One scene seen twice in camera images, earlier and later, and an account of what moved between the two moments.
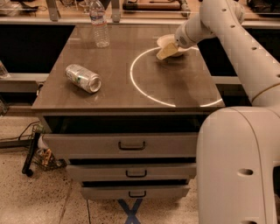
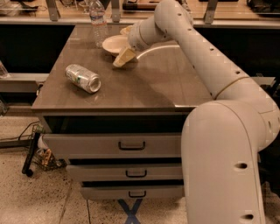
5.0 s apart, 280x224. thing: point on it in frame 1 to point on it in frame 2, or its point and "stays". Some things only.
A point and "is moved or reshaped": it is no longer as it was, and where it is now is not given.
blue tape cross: [131, 217] stays
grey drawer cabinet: [125, 122] stays
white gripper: [182, 39] to [135, 38]
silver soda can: [84, 78] stays
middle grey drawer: [165, 171] stays
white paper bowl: [165, 39] is moved or reshaped
